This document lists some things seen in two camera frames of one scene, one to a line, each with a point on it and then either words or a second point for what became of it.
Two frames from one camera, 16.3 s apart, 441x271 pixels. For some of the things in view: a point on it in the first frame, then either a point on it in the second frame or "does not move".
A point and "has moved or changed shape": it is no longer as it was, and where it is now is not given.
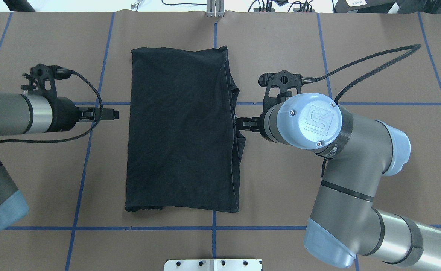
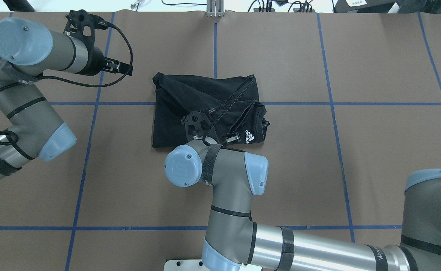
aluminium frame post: (215, 8) does not move
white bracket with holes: (213, 265) does not move
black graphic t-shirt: (184, 149) has moved or changed shape
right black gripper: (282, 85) -> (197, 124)
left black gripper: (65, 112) -> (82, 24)
